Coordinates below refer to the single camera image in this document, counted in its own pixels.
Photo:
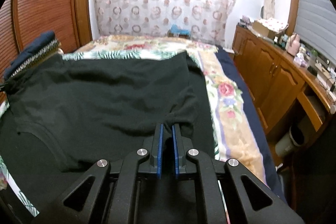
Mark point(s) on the box with floral cloth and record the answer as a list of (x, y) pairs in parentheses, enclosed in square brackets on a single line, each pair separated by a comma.
[(269, 28)]

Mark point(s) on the folded navy blue garment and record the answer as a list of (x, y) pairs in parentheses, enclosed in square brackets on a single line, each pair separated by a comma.
[(41, 41)]

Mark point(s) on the pink thermos jug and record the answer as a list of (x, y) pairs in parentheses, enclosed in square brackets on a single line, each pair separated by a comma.
[(293, 44)]

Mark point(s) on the navy bed sheet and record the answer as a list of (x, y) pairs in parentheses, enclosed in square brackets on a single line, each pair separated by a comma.
[(231, 71)]

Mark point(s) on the black printed t-shirt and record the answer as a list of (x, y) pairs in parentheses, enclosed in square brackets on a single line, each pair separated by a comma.
[(99, 108)]

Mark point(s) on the palm leaf print blanket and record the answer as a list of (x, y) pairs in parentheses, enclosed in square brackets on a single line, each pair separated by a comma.
[(123, 54)]

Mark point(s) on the folded dark patterned garment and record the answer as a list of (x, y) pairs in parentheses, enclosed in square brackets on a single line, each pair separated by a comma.
[(26, 60)]

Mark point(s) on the grey window blind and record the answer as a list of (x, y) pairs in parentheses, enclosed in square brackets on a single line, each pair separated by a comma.
[(315, 24)]

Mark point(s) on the wooden sideboard cabinet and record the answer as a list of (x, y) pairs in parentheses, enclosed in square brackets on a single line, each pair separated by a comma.
[(279, 88)]

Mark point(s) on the cardboard box with blue item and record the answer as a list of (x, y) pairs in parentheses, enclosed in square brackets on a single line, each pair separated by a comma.
[(175, 31)]

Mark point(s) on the tissue pack on sideboard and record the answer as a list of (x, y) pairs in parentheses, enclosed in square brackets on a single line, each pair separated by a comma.
[(299, 59)]

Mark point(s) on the white waste bin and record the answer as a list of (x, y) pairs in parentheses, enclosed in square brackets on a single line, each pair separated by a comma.
[(289, 142)]

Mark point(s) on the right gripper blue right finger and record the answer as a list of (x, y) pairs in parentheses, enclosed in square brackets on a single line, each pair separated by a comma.
[(176, 133)]

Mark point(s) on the floral rose blanket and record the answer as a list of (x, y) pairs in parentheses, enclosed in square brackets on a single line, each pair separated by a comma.
[(232, 134)]

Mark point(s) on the wooden louvred wardrobe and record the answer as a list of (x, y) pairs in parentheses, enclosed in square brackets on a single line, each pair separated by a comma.
[(24, 20)]

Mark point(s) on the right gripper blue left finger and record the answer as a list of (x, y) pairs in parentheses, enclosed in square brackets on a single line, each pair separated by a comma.
[(158, 149)]

